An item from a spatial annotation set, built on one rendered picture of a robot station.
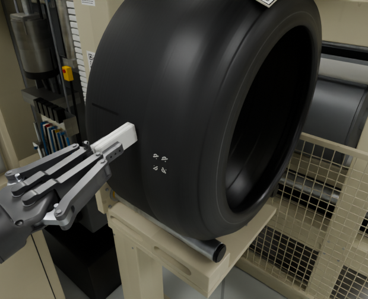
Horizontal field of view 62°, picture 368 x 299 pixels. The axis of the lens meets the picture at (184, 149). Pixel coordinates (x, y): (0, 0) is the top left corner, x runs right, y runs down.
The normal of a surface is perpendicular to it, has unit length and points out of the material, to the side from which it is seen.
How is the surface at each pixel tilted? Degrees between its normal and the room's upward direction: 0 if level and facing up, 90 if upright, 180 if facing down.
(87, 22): 90
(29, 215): 8
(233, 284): 0
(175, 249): 0
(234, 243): 0
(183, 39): 46
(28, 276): 90
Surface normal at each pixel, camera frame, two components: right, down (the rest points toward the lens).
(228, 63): 0.18, 0.03
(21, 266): 0.78, 0.34
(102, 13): -0.63, 0.41
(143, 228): 0.00, -0.84
